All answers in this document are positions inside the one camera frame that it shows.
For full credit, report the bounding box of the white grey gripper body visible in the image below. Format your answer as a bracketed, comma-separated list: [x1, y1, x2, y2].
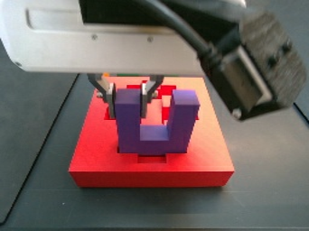
[0, 0, 249, 77]

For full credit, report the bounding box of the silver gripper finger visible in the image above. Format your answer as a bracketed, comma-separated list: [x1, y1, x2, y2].
[87, 73, 117, 118]
[142, 75, 165, 118]

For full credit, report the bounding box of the purple U-shaped block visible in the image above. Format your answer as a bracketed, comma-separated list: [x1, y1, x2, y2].
[115, 88, 201, 156]

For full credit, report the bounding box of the red slotted board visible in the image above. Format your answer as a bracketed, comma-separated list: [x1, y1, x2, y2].
[68, 78, 234, 188]

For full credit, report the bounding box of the black cable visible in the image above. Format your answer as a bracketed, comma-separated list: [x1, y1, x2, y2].
[137, 0, 216, 57]

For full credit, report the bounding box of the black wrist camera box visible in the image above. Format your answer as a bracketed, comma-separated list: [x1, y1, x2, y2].
[201, 11, 307, 121]

